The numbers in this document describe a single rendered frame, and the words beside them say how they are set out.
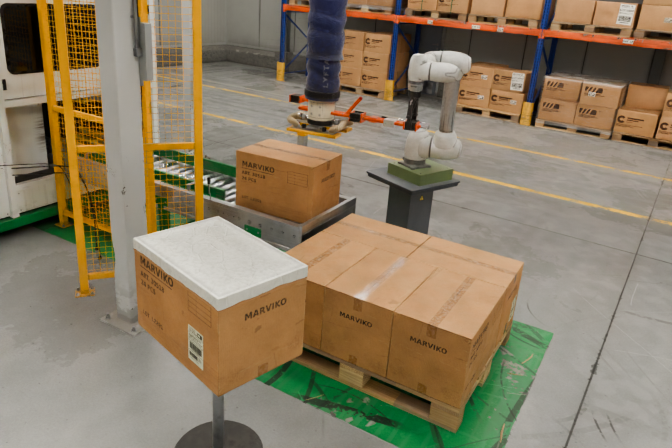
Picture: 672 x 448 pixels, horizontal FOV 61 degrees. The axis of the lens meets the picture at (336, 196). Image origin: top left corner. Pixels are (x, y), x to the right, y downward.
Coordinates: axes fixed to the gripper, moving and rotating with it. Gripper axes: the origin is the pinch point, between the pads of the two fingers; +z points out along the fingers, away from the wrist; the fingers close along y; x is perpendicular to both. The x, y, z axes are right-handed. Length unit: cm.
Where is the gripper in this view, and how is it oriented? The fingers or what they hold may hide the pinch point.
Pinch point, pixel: (411, 124)
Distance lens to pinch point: 350.9
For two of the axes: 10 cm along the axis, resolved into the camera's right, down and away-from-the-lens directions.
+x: 9.2, 1.9, -3.5
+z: -0.7, 9.4, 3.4
